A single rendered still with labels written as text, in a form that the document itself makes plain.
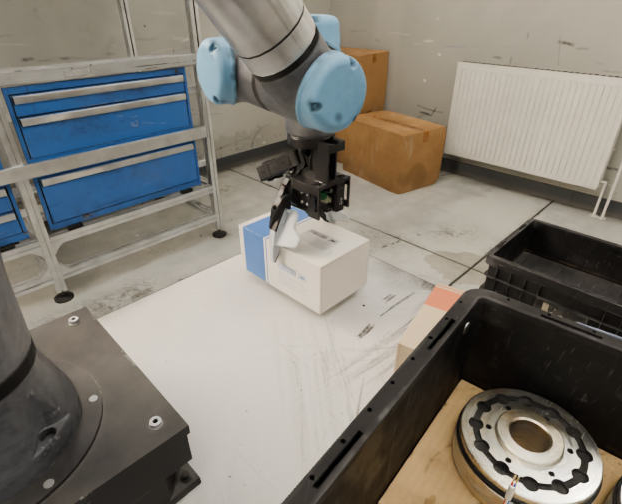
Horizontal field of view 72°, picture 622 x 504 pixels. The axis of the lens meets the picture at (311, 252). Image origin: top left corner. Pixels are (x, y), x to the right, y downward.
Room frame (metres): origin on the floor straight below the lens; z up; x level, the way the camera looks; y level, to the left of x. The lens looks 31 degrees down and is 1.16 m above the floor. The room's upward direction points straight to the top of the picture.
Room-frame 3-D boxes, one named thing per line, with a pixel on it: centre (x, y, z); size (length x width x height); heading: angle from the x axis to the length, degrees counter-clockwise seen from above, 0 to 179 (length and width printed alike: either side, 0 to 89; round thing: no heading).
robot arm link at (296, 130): (0.64, 0.00, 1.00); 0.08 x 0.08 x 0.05
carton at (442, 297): (0.45, -0.20, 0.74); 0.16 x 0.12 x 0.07; 148
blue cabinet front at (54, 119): (1.82, 0.82, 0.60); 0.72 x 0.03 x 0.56; 135
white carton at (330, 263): (0.65, 0.02, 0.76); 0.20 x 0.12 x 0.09; 45
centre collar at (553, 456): (0.21, -0.17, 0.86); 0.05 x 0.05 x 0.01
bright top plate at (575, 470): (0.21, -0.17, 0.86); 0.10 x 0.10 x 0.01
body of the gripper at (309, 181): (0.63, -0.01, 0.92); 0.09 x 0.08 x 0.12; 45
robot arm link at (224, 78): (0.56, 0.07, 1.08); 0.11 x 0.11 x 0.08; 37
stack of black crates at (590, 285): (0.90, -0.69, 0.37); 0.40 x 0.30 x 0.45; 45
